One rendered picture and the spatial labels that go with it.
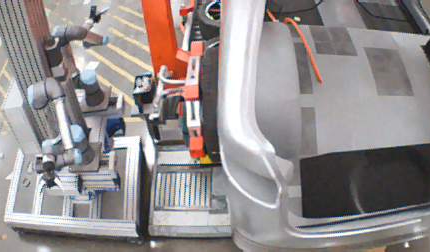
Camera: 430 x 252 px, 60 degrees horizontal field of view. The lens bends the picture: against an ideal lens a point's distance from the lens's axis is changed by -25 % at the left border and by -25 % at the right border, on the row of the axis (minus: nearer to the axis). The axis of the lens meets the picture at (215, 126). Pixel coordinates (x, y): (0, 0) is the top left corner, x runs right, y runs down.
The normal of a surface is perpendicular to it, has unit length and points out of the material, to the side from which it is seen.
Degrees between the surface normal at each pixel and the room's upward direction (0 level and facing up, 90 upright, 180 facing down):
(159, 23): 90
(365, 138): 19
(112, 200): 0
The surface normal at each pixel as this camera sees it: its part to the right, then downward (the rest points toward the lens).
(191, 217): -0.09, -0.68
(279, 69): -0.09, -0.19
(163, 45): -0.03, 0.73
